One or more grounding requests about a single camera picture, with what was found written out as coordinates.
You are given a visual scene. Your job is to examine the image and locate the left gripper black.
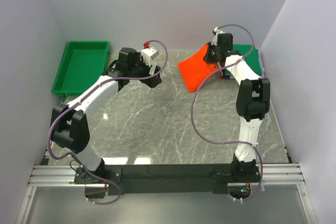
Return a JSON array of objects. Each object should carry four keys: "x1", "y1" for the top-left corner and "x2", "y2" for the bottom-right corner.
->
[{"x1": 129, "y1": 52, "x2": 162, "y2": 88}]

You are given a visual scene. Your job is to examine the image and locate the orange t shirt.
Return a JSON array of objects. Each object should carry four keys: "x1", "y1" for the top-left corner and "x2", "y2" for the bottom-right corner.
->
[{"x1": 177, "y1": 44, "x2": 218, "y2": 93}]

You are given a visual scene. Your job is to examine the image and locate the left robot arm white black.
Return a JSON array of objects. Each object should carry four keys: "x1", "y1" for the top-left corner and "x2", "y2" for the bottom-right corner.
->
[{"x1": 47, "y1": 46, "x2": 162, "y2": 183}]

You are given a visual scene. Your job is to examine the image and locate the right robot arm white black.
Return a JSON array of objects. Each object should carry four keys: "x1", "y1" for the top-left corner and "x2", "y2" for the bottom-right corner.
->
[{"x1": 204, "y1": 28, "x2": 270, "y2": 183}]

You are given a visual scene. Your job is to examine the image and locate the red blue folded t shirt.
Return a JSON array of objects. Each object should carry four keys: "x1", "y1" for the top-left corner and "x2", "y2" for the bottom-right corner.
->
[{"x1": 222, "y1": 69, "x2": 235, "y2": 79}]

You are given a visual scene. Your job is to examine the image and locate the green folded t shirt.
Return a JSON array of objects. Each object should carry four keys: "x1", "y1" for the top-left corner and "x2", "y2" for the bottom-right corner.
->
[{"x1": 233, "y1": 44, "x2": 264, "y2": 77}]

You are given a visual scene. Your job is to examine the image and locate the green plastic bin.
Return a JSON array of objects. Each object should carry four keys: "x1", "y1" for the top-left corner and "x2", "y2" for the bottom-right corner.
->
[{"x1": 51, "y1": 40, "x2": 110, "y2": 97}]

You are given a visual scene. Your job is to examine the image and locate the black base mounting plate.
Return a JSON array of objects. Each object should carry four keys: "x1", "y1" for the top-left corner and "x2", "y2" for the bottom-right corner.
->
[{"x1": 73, "y1": 164, "x2": 262, "y2": 196}]

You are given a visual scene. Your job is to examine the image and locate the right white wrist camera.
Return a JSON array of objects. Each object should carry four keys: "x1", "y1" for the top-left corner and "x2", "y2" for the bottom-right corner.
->
[{"x1": 211, "y1": 27, "x2": 225, "y2": 46}]

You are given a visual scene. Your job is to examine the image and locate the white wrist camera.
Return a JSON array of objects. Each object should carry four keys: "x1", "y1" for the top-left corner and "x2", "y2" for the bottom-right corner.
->
[
  {"x1": 140, "y1": 47, "x2": 159, "y2": 66},
  {"x1": 211, "y1": 27, "x2": 225, "y2": 46}
]

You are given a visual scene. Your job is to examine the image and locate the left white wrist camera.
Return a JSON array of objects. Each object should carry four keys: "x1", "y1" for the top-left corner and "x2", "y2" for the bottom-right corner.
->
[{"x1": 140, "y1": 47, "x2": 159, "y2": 66}]

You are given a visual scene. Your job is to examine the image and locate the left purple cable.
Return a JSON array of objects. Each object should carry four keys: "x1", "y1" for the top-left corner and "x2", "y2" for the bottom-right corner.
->
[{"x1": 47, "y1": 39, "x2": 169, "y2": 205}]

